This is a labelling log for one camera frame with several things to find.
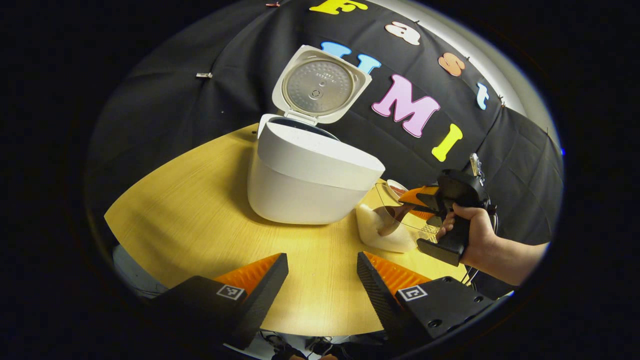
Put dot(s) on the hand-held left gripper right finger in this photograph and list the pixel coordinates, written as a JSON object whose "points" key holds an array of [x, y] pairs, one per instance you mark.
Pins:
{"points": [[382, 300]]}

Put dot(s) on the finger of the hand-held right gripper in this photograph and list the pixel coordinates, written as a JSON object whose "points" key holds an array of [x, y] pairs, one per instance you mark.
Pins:
{"points": [[415, 195], [424, 215]]}

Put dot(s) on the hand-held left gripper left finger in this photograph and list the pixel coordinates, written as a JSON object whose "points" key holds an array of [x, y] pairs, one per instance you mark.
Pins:
{"points": [[260, 305]]}

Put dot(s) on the clear plastic rice container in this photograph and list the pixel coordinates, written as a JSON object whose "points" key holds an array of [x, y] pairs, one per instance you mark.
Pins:
{"points": [[375, 235]]}

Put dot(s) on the white rice cooker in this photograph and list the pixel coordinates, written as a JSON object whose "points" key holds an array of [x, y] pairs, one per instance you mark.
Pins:
{"points": [[300, 190]]}

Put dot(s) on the red sausage piece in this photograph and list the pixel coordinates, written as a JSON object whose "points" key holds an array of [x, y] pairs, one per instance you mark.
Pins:
{"points": [[400, 190]]}

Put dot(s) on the white round plate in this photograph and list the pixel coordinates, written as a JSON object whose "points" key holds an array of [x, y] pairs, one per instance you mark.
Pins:
{"points": [[392, 184]]}

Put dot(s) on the black backdrop cloth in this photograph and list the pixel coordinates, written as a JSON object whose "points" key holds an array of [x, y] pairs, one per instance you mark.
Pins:
{"points": [[200, 115]]}

